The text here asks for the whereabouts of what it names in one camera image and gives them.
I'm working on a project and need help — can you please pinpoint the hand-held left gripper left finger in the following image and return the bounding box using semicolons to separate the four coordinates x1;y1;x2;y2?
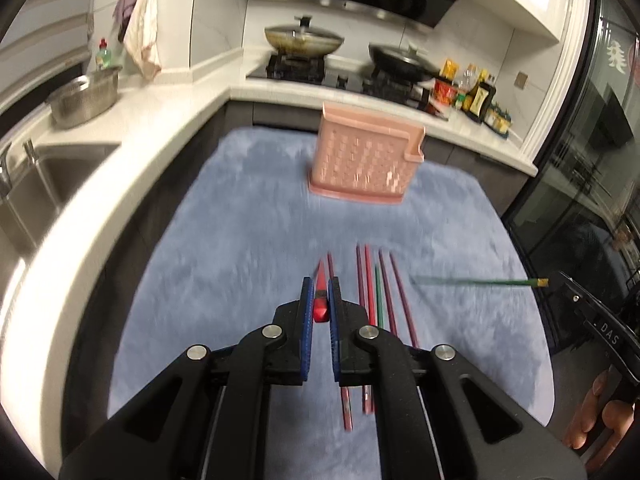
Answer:
60;276;315;480

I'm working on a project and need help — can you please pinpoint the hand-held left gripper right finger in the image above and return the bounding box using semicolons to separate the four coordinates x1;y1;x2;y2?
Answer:
329;276;587;480

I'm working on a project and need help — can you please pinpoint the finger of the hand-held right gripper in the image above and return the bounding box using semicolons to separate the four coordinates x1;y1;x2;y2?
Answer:
557;271;640;403

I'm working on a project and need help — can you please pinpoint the red chopstick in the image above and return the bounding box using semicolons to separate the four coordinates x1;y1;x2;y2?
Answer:
364;245;378;325
314;259;332;323

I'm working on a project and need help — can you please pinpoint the green chopstick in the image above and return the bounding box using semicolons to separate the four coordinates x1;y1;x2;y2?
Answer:
374;265;385;330
410;275;551;289

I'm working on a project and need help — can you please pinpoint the pink plastic utensil basket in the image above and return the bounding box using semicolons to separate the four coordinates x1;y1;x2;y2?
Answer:
307;101;427;206

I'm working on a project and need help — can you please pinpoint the person's right hand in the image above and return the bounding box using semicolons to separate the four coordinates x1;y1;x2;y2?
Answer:
564;370;640;467

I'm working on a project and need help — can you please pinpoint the blue fluffy mat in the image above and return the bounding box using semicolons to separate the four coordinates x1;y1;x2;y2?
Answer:
107;127;556;480

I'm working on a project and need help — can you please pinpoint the glass sliding door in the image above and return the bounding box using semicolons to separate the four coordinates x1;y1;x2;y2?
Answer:
502;0;640;356

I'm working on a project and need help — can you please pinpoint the tray of small jars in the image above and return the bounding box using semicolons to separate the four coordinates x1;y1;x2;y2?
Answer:
482;104;514;137

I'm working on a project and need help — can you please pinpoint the black gas stove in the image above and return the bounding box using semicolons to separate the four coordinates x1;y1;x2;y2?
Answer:
246;52;432;107

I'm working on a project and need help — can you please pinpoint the white kitchen counter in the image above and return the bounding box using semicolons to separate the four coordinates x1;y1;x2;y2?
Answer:
0;62;538;406

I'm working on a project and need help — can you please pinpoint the dark sauce bottle yellow label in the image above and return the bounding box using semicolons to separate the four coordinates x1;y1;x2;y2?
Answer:
469;72;497;123

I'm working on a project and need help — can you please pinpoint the red condiment container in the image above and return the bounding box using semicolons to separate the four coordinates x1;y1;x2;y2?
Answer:
432;77;458;107

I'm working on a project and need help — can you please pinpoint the black frying pan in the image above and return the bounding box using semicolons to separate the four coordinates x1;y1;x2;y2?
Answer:
368;47;442;79

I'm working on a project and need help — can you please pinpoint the wok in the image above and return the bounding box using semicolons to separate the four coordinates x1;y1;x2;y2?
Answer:
264;32;346;59

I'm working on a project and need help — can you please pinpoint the glass pan lid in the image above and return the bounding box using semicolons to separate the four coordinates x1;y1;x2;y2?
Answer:
370;44;427;63

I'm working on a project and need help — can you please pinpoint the steel sink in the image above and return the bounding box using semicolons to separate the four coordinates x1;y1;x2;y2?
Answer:
0;142;120;261

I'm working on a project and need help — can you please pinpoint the glass wok lid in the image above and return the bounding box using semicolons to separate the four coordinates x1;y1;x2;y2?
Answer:
265;16;346;45

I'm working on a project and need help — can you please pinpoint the steel pot near sink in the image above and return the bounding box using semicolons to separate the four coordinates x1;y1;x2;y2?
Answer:
46;67;121;128

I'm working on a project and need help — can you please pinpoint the steel faucet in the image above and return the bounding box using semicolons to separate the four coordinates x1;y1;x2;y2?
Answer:
0;139;40;200

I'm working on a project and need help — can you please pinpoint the white hanging cloth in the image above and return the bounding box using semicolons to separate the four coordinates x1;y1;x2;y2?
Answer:
122;0;163;80

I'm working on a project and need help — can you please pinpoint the purple hanging cloth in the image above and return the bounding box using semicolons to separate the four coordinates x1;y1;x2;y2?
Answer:
112;0;151;43

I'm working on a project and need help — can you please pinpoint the white window blind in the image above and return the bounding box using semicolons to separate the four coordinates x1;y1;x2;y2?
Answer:
0;0;97;106

